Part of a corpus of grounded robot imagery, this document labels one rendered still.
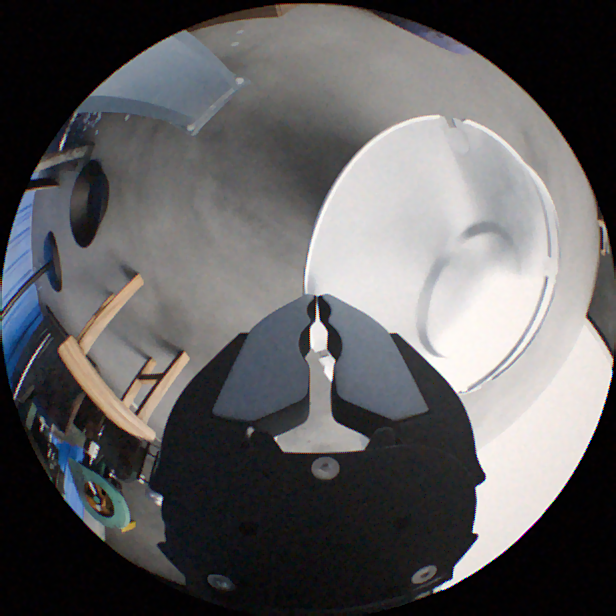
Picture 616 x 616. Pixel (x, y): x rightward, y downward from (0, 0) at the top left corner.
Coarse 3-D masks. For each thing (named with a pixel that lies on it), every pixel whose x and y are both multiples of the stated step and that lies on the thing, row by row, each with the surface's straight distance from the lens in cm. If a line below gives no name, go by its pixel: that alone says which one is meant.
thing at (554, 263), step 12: (528, 168) 25; (540, 180) 27; (552, 204) 31; (552, 216) 32; (552, 228) 32; (552, 240) 32; (552, 252) 33; (552, 264) 34; (552, 288) 37; (552, 300) 38; (540, 312) 36; (540, 324) 39; (528, 336) 36; (516, 360) 37; (504, 372) 36
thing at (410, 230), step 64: (384, 192) 12; (448, 192) 15; (512, 192) 20; (320, 256) 12; (384, 256) 13; (448, 256) 15; (512, 256) 20; (384, 320) 15; (448, 320) 17; (512, 320) 26
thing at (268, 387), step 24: (288, 312) 10; (312, 312) 11; (264, 336) 8; (288, 336) 8; (240, 360) 7; (264, 360) 7; (288, 360) 7; (240, 384) 7; (264, 384) 7; (288, 384) 6; (216, 408) 6; (240, 408) 6; (264, 408) 6; (288, 408) 6
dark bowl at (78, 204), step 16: (96, 160) 75; (80, 176) 88; (96, 176) 85; (80, 192) 91; (96, 192) 84; (80, 208) 92; (96, 208) 83; (80, 224) 90; (96, 224) 83; (80, 240) 86
